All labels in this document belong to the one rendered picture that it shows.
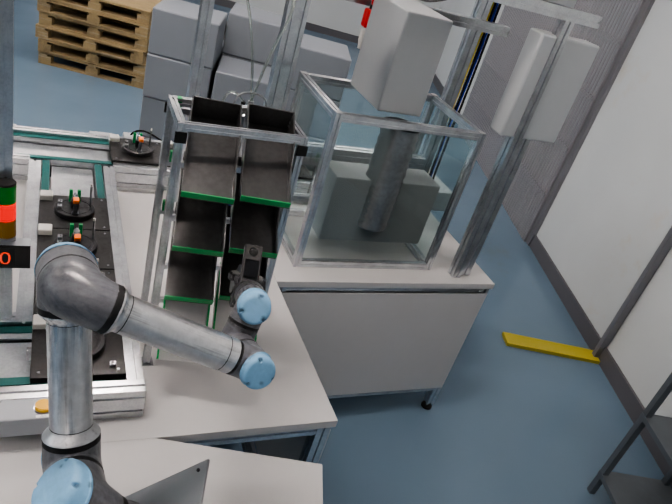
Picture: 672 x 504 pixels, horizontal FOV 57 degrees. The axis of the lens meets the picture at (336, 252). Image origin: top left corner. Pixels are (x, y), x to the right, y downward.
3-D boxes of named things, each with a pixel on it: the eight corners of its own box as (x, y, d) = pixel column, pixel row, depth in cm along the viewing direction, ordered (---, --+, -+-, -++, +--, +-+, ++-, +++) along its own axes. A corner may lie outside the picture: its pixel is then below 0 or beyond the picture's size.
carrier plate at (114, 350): (125, 378, 171) (126, 373, 170) (29, 383, 161) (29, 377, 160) (119, 323, 189) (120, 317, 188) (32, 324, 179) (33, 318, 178)
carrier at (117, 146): (166, 168, 284) (170, 143, 278) (111, 163, 274) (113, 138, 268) (160, 146, 303) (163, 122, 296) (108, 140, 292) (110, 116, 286)
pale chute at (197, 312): (202, 362, 179) (204, 362, 175) (155, 359, 175) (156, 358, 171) (212, 268, 186) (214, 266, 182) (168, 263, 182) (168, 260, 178)
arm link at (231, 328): (217, 372, 134) (239, 327, 133) (204, 352, 143) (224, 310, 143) (248, 382, 138) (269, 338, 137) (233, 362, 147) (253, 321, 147)
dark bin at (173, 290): (212, 305, 171) (216, 292, 165) (163, 300, 167) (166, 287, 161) (217, 222, 186) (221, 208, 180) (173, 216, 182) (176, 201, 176)
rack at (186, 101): (253, 361, 204) (313, 140, 165) (139, 366, 189) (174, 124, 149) (240, 320, 220) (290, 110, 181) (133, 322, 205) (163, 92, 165)
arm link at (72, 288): (58, 260, 103) (289, 356, 128) (55, 245, 113) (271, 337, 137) (25, 321, 103) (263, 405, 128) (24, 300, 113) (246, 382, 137)
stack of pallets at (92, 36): (32, 63, 606) (34, -18, 568) (58, 45, 669) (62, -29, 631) (143, 90, 623) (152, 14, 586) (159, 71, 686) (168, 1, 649)
